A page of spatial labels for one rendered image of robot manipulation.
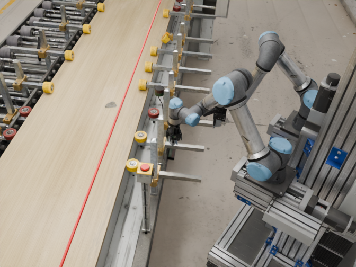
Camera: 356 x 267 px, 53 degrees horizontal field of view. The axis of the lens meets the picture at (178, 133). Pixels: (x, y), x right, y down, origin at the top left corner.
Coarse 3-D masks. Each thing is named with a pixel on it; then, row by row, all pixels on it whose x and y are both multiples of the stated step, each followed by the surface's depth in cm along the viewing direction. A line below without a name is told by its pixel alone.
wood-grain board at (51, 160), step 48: (144, 0) 387; (96, 48) 308; (144, 48) 311; (48, 96) 256; (96, 96) 258; (144, 96) 261; (48, 144) 221; (96, 144) 223; (0, 192) 193; (48, 192) 194; (96, 192) 195; (0, 240) 172; (48, 240) 173; (96, 240) 174
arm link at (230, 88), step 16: (224, 80) 159; (240, 80) 162; (224, 96) 160; (240, 96) 161; (240, 112) 163; (240, 128) 167; (256, 128) 168; (256, 144) 167; (256, 160) 168; (272, 160) 170; (256, 176) 172
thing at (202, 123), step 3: (153, 120) 251; (156, 120) 251; (201, 120) 250; (183, 123) 251; (198, 123) 249; (201, 123) 249; (204, 123) 248; (207, 123) 248; (210, 123) 248; (204, 126) 250; (207, 126) 250; (210, 126) 249
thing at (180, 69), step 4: (156, 64) 282; (152, 68) 283; (156, 68) 281; (160, 68) 281; (164, 68) 281; (168, 68) 280; (180, 68) 279; (184, 68) 280; (188, 68) 280; (192, 68) 280; (196, 68) 280; (184, 72) 281; (188, 72) 280; (192, 72) 280; (196, 72) 280; (200, 72) 279; (204, 72) 279; (208, 72) 278
